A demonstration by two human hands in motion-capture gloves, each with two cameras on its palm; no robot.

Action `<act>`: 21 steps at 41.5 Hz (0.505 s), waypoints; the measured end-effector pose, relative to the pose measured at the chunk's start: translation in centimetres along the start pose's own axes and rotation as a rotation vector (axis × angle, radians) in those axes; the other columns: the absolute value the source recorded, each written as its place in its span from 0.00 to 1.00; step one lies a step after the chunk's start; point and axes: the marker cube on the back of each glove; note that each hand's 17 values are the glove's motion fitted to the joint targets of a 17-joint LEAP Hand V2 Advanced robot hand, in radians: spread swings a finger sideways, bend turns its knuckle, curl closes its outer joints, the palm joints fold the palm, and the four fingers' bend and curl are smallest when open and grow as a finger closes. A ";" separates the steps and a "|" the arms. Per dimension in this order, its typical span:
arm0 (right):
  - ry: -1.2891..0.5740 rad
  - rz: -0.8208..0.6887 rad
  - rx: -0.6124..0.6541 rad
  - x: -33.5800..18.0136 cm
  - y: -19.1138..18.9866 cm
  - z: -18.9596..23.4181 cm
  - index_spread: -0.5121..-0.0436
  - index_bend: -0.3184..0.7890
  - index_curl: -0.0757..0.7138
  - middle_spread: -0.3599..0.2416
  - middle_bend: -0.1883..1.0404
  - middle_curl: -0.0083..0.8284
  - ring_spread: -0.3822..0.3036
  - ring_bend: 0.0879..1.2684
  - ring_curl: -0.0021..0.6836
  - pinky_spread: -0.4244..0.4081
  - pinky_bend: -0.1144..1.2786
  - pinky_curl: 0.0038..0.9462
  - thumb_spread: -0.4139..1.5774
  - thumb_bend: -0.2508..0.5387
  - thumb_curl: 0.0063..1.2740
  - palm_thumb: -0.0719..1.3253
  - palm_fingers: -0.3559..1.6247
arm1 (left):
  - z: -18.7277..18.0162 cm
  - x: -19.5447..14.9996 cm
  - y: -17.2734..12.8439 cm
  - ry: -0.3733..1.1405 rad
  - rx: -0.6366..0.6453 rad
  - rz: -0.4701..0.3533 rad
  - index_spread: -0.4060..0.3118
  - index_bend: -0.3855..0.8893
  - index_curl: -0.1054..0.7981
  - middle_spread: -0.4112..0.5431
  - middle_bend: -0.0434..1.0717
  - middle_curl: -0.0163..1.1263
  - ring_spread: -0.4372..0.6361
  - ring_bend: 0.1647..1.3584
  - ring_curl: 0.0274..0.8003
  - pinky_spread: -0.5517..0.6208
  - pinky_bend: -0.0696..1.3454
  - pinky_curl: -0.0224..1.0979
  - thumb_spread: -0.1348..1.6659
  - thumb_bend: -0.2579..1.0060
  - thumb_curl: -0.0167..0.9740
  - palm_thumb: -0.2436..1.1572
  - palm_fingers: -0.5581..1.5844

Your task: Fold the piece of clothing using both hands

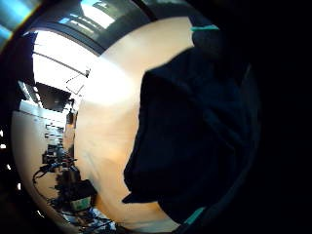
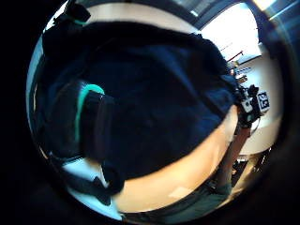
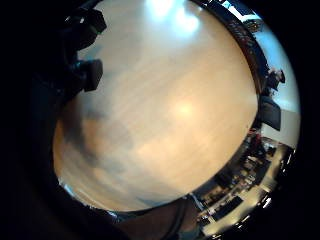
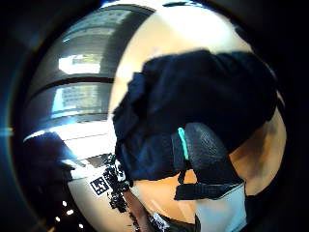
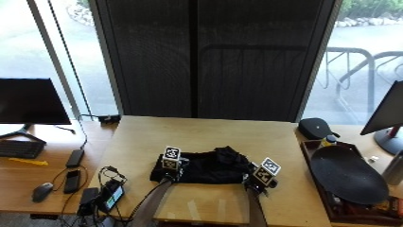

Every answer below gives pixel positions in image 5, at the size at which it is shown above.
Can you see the yellow bottle with black cap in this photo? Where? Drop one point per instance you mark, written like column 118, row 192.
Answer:
column 328, row 141

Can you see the white marker cube left glove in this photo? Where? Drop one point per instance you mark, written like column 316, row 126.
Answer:
column 170, row 156

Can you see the grey window frame post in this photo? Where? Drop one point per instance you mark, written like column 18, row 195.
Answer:
column 54, row 60

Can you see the person's right hand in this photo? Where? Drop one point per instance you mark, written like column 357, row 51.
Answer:
column 251, row 184

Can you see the grey computer mouse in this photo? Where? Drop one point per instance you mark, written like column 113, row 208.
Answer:
column 42, row 191

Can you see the white marker cube glove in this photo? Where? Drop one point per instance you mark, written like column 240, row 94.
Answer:
column 170, row 156
column 266, row 171

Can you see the metal bicycle rack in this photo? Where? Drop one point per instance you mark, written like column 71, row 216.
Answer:
column 369, row 82

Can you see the person's left hand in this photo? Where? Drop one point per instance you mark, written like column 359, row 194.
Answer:
column 179, row 170

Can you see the black garment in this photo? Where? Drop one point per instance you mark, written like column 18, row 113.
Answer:
column 214, row 167

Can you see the dark wooden tray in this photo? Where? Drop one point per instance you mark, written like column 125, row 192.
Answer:
column 319, row 189

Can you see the black smartphone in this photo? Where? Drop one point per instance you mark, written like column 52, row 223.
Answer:
column 71, row 181

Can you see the yellow flat tool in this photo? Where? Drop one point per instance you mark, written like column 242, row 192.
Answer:
column 26, row 161

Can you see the black zipped case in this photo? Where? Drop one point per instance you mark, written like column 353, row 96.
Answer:
column 314, row 127

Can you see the white marker cube right glove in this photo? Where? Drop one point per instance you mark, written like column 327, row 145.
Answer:
column 266, row 171

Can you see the black power brick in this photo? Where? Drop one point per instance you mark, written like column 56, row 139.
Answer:
column 74, row 158

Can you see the black charger adapter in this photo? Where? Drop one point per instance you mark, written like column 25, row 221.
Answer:
column 87, row 200

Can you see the black oval dish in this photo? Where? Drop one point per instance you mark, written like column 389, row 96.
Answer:
column 348, row 176

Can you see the monitor with red-striped stand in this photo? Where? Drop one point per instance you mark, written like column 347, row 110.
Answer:
column 388, row 113

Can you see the silver metal bottle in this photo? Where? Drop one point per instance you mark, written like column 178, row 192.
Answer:
column 393, row 170

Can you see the black keyboard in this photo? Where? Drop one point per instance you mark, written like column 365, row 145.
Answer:
column 18, row 149

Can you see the smartphone with lit screen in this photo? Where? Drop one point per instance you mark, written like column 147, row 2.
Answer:
column 111, row 196

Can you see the black computer monitor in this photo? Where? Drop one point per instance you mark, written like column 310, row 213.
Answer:
column 29, row 101

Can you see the dark window screen panel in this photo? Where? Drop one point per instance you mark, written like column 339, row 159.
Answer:
column 208, row 60

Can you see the small white object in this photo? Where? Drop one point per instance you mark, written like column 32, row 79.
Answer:
column 372, row 158

